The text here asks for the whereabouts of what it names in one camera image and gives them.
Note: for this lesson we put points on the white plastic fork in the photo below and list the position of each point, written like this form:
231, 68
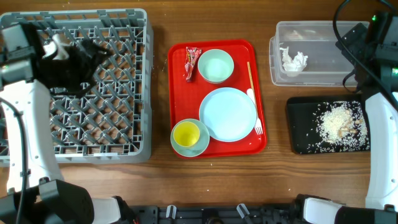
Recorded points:
258, 124

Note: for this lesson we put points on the large pale blue plate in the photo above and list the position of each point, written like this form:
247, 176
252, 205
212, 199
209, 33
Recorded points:
228, 113

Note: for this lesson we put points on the red snack wrapper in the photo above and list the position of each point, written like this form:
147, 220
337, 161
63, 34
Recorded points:
192, 55

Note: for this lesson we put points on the black plastic tray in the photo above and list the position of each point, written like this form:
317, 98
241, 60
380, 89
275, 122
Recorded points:
300, 114

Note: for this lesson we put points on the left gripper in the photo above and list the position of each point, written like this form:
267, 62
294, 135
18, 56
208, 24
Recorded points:
87, 68

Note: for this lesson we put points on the grey plastic dishwasher rack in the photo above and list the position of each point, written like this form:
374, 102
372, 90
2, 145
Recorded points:
112, 123

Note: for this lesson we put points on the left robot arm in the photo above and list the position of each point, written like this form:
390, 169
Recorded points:
36, 190

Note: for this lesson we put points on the pale green saucer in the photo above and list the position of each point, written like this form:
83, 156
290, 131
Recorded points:
199, 147

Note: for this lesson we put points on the yellow plastic cup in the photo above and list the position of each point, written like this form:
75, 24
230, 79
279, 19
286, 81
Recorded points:
186, 134

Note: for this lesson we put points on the pale green bowl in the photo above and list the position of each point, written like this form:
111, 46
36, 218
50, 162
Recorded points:
215, 66

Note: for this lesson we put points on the clear plastic bin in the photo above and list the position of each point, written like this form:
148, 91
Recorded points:
315, 40

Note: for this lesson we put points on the red plastic serving tray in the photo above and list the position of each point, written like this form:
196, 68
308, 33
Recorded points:
185, 97

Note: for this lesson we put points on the white paper napkin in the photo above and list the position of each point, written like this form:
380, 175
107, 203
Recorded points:
292, 66

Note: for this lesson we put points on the spilled rice food waste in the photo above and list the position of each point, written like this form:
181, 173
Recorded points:
340, 126

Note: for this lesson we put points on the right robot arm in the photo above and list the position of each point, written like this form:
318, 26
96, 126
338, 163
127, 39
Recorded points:
377, 80

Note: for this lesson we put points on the wooden chopstick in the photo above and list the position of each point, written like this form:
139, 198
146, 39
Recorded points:
251, 81

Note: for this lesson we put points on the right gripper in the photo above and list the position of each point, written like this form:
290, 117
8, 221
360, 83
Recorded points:
356, 37

